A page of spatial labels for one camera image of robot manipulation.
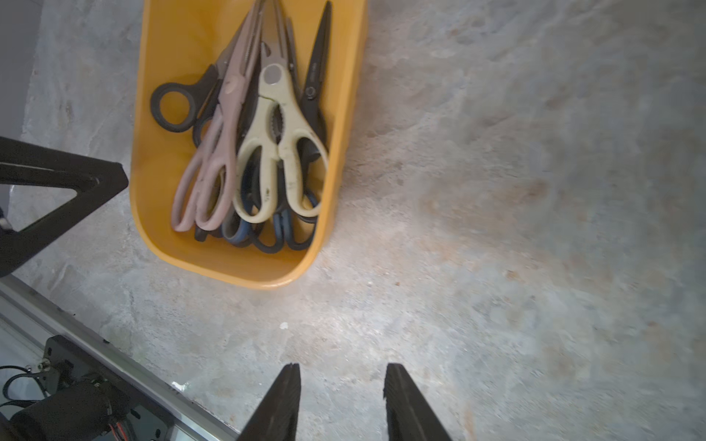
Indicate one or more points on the yellow plastic storage box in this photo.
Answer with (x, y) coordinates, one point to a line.
(179, 40)

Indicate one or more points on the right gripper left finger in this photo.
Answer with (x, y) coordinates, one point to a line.
(276, 417)

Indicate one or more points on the black ring handled scissors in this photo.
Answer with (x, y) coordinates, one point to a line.
(177, 107)

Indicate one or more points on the aluminium mounting rail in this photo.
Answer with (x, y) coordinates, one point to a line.
(37, 319)

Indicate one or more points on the blue handled scissors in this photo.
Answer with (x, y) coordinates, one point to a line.
(241, 234)

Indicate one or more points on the cream handled kitchen scissors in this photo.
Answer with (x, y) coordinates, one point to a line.
(274, 133)

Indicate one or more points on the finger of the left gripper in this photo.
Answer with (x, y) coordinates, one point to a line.
(45, 193)

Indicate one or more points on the pink handled scissors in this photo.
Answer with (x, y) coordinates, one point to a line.
(205, 191)

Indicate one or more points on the black pointed scissors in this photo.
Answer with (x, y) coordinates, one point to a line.
(313, 85)

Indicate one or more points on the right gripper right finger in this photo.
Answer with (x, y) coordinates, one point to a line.
(409, 416)

